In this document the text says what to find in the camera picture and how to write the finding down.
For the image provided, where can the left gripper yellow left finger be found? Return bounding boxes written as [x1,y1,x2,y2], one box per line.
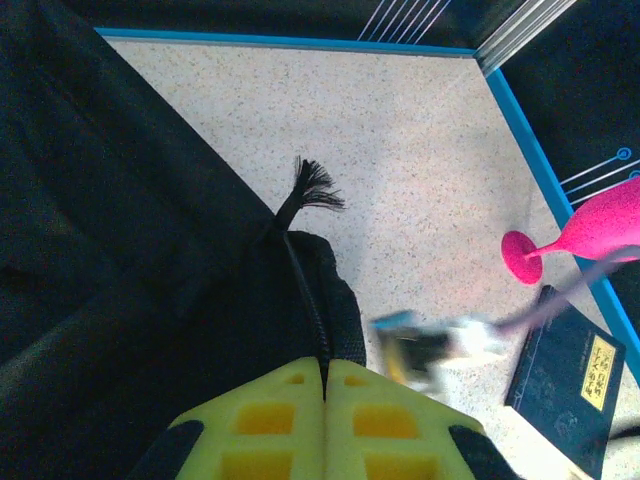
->
[127,357,326,480]

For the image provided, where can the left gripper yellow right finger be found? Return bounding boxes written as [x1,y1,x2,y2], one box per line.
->
[324,362,521,480]

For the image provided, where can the dark blue book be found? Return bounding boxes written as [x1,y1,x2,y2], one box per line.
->
[504,284,627,480]

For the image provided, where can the black backpack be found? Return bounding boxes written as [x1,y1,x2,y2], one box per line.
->
[0,0,369,480]

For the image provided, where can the pink plastic goblet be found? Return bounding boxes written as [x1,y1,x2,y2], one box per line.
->
[501,179,640,287]

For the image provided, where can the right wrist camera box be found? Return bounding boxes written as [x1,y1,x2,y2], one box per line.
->
[447,314,506,359]

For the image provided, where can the aluminium frame post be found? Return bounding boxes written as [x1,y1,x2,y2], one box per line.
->
[474,0,591,69]

